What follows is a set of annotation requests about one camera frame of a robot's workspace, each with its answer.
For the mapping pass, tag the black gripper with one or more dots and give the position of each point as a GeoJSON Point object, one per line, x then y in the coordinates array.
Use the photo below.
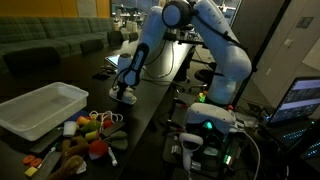
{"type": "Point", "coordinates": [122, 87]}

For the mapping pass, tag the white cloth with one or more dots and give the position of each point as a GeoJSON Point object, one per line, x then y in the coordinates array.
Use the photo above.
{"type": "Point", "coordinates": [128, 98]}

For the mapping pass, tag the red orange ball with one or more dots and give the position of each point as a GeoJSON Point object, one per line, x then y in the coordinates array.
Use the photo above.
{"type": "Point", "coordinates": [107, 124]}

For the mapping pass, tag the black rectangular eraser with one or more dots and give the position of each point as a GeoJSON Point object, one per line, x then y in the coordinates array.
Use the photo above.
{"type": "Point", "coordinates": [113, 128]}

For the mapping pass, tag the green toy fruit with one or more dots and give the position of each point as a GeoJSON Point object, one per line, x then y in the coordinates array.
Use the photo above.
{"type": "Point", "coordinates": [91, 126]}

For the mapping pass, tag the blue block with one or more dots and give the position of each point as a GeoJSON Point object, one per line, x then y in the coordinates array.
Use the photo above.
{"type": "Point", "coordinates": [78, 115]}

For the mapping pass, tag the green cloth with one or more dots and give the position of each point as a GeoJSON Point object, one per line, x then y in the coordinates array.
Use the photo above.
{"type": "Point", "coordinates": [118, 140]}

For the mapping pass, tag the orange plush ball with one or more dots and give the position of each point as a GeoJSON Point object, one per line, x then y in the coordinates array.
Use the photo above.
{"type": "Point", "coordinates": [98, 149]}

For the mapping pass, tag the white paper cup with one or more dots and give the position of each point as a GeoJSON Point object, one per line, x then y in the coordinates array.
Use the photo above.
{"type": "Point", "coordinates": [69, 129]}

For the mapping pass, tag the white green marker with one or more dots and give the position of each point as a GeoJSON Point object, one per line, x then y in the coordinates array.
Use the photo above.
{"type": "Point", "coordinates": [112, 156]}

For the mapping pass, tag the brown plush animal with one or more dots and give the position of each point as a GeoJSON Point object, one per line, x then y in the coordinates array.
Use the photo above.
{"type": "Point", "coordinates": [71, 163]}

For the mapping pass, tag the orange disc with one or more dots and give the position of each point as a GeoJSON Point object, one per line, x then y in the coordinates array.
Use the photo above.
{"type": "Point", "coordinates": [28, 159]}
{"type": "Point", "coordinates": [37, 163]}

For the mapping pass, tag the yellow block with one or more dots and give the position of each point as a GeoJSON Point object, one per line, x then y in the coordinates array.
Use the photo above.
{"type": "Point", "coordinates": [30, 171]}

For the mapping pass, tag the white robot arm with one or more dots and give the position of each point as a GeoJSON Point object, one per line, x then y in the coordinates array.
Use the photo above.
{"type": "Point", "coordinates": [226, 56]}

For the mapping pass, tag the tablet with lit screen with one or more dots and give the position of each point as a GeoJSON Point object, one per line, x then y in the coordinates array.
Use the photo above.
{"type": "Point", "coordinates": [113, 60]}

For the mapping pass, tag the black office chair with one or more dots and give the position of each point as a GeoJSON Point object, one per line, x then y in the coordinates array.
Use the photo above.
{"type": "Point", "coordinates": [203, 76]}

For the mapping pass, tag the white plastic bin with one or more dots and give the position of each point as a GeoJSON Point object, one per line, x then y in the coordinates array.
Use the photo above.
{"type": "Point", "coordinates": [40, 110]}

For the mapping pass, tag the white VR headset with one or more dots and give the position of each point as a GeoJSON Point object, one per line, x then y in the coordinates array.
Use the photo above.
{"type": "Point", "coordinates": [206, 115]}

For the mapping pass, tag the white VR controller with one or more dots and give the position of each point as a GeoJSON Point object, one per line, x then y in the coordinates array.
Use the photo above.
{"type": "Point", "coordinates": [188, 150]}

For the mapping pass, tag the green plaid couch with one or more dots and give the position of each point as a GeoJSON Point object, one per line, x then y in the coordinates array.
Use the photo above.
{"type": "Point", "coordinates": [40, 36]}

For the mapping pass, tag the black equipment stand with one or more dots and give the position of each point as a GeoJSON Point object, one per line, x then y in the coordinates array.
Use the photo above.
{"type": "Point", "coordinates": [213, 156]}

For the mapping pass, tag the open laptop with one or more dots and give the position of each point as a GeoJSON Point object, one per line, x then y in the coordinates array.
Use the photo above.
{"type": "Point", "coordinates": [300, 100]}

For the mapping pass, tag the white wall switch plate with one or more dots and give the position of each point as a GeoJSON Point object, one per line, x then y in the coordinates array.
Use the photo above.
{"type": "Point", "coordinates": [288, 42]}

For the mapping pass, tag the grey wall sign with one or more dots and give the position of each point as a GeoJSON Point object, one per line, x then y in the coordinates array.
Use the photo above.
{"type": "Point", "coordinates": [304, 22]}

